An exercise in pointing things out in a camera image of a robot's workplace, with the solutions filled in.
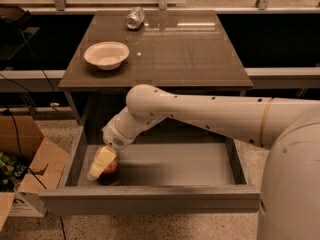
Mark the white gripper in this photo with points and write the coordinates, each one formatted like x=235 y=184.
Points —
x=111 y=138

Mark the red apple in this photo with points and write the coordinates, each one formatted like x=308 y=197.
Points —
x=110 y=169

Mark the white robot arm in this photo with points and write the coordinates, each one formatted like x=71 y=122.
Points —
x=289 y=207

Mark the open grey top drawer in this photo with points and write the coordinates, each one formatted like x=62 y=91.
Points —
x=173 y=168

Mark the grey cabinet with glossy top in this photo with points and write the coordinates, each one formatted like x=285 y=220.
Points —
x=183 y=52

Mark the brown cardboard box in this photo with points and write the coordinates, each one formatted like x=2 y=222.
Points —
x=45 y=160

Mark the green snack bags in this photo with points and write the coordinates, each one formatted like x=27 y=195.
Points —
x=12 y=171

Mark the white paper bowl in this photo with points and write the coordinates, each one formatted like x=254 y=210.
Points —
x=106 y=55

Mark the silver soda can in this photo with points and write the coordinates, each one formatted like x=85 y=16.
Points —
x=135 y=18

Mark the dark object on ledge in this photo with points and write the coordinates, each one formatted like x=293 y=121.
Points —
x=14 y=17

